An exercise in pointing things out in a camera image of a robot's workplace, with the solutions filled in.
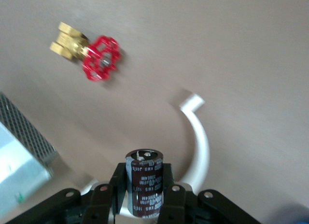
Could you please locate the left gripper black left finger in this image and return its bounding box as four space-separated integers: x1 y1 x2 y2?
4 162 128 224

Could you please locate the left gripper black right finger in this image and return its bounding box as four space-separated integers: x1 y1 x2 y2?
156 163 262 224

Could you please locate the dark small connector block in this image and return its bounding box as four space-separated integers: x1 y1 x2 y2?
125 148 165 219

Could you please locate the blue plastic tray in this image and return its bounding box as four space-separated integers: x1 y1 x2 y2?
284 202 309 224

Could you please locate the silver metal power supply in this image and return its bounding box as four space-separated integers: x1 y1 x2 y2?
0 91 59 207

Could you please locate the brass valve red handwheel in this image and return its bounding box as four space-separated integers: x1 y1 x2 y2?
50 21 122 83

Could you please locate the white half-ring pipe clamp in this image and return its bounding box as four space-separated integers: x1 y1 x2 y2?
79 91 211 218

